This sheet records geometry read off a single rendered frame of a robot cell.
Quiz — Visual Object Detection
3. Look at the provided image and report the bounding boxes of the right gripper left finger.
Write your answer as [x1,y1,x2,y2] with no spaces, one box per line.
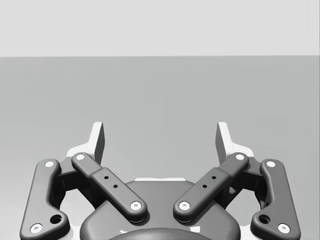
[19,121,148,240]

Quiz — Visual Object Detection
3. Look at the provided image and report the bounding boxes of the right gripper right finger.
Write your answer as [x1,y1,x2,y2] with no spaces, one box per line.
[172,121,302,240]

